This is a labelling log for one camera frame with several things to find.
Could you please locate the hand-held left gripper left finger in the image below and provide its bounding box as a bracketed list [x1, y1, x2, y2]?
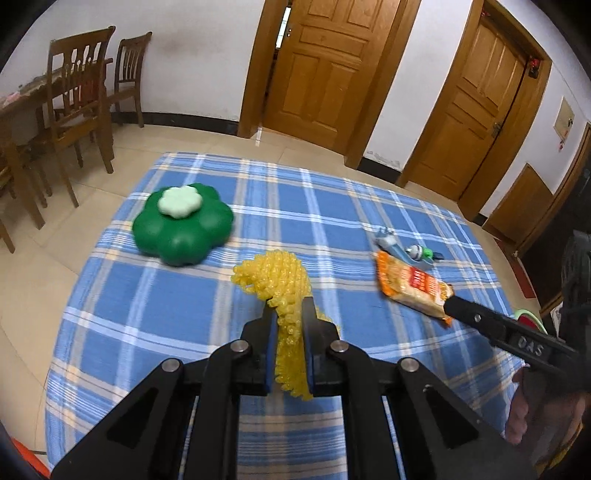
[50, 302, 279, 480]

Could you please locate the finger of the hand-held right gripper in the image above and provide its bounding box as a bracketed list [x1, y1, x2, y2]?
[444, 295, 509, 344]

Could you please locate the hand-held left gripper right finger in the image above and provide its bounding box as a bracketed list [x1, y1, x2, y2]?
[301, 296, 539, 480]

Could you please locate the orange snack packet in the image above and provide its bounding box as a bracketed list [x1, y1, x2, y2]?
[375, 250, 455, 329]

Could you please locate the yellow foam net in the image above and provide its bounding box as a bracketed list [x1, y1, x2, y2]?
[232, 249, 342, 401]

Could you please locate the person's right hand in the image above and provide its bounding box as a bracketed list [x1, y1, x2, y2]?
[505, 367, 585, 467]

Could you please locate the red and green round object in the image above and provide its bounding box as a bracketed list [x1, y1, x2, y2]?
[510, 308, 548, 335]

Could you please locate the red floor mat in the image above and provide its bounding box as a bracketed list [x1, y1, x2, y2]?
[493, 236, 539, 303]

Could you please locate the person's dark printed clothing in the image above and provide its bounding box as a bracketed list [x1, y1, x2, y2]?
[558, 231, 591, 354]

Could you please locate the green toy bottle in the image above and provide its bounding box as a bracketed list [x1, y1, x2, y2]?
[373, 227, 445, 269]

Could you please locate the small wooden door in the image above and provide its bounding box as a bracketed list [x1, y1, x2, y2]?
[482, 162, 557, 245]

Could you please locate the blue plaid tablecloth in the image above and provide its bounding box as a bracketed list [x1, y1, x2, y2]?
[45, 151, 546, 480]

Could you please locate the green flower-shaped container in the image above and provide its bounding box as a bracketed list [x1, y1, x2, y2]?
[132, 183, 234, 267]

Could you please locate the wooden panel door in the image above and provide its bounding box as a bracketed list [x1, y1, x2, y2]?
[263, 0, 402, 155]
[409, 14, 529, 201]

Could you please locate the orange object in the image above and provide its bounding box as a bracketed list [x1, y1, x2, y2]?
[9, 438, 51, 480]

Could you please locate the wooden chair with slatted back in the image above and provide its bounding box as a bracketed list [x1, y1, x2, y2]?
[107, 31, 153, 127]

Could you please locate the wooden chair with tall back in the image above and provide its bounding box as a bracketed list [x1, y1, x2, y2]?
[34, 26, 116, 208]

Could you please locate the wooden dining table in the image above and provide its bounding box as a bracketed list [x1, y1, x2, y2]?
[0, 58, 114, 232]

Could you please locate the beige wall electrical box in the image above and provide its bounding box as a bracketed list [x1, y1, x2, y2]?
[553, 96, 575, 151]

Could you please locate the wooden door frame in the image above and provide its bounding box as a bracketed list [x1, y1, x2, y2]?
[396, 0, 553, 222]
[238, 0, 423, 169]

